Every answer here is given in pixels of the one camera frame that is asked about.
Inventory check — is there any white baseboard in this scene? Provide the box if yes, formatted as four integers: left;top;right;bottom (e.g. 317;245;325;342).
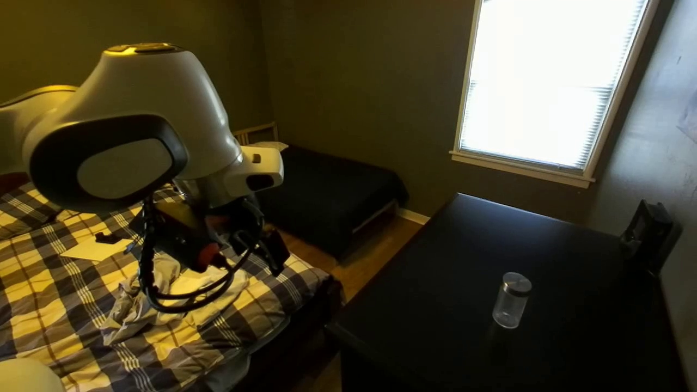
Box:
394;207;434;228

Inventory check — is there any dark wooden headboard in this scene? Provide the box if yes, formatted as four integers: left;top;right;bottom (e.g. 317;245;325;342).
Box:
0;171;33;195

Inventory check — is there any small black object on bed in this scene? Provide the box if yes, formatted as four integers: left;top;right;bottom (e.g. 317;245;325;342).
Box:
93;228;131;245

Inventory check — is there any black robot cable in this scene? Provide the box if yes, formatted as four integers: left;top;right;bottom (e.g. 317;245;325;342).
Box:
136;198;273;315

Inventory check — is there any plaid blanket bed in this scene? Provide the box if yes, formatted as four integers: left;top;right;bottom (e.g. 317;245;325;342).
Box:
0;181;344;392

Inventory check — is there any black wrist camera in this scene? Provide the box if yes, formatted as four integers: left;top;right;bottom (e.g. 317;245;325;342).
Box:
151;198;213;252

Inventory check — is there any black wooden dresser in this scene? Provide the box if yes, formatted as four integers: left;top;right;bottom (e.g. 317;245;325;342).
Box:
325;190;693;392

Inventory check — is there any clear glass jar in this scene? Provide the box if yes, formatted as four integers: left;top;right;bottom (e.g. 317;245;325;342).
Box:
491;270;536;332

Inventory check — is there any white paper sheet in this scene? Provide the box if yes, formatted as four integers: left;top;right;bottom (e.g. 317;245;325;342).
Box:
58;235;137;266

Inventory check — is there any black box on dresser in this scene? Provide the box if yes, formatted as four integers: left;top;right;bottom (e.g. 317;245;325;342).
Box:
619;198;686;279

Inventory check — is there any white crumpled garment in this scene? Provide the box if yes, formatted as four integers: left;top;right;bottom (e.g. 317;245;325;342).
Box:
99;241;295;367

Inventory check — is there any bright window with white frame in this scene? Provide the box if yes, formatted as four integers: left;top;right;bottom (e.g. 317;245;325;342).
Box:
449;0;665;192

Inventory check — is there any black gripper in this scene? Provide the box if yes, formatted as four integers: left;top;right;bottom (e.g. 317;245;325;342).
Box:
190;195;291;279

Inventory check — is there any light wooden bed frame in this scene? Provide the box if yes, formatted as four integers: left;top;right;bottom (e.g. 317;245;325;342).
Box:
230;120;280;145

